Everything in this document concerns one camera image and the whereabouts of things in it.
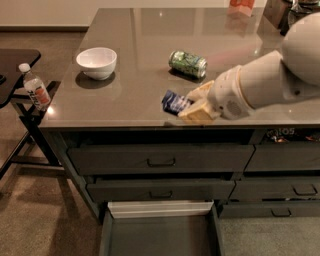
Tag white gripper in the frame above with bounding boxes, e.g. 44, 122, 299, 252
178, 65, 254, 125

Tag blue rxbar snack bar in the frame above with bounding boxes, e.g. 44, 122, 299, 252
161, 90, 193, 116

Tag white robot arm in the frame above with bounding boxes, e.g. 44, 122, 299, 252
178, 13, 320, 125

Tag top left dark drawer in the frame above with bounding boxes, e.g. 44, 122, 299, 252
67, 144, 254, 175

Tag dark drawer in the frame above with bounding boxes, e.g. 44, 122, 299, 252
87, 179, 235, 202
67, 144, 254, 175
218, 201, 320, 218
246, 142, 320, 172
230, 177, 320, 201

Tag chip bags in drawer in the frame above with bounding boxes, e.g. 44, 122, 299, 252
265, 128, 320, 143

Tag top right dark drawer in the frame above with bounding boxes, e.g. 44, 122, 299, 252
246, 142, 320, 172

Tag bottom right dark drawer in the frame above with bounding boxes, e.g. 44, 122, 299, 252
218, 201, 320, 218

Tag open bottom left drawer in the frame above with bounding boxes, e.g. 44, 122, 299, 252
99, 201, 225, 256

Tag middle right dark drawer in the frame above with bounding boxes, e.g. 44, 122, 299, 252
230, 177, 320, 201

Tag middle left dark drawer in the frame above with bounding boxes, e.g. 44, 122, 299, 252
87, 179, 235, 202

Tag green soda can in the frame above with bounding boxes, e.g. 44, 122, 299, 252
168, 50, 207, 79

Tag orange white carton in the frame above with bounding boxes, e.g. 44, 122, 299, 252
228, 0, 255, 17

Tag white ceramic bowl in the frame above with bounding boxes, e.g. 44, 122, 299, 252
76, 47, 117, 80

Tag dark metal container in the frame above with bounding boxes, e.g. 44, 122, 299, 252
280, 0, 319, 36

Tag clear water bottle orange label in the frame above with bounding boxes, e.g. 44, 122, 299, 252
19, 63, 51, 111

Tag dark side table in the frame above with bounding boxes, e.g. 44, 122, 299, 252
0, 49, 60, 178

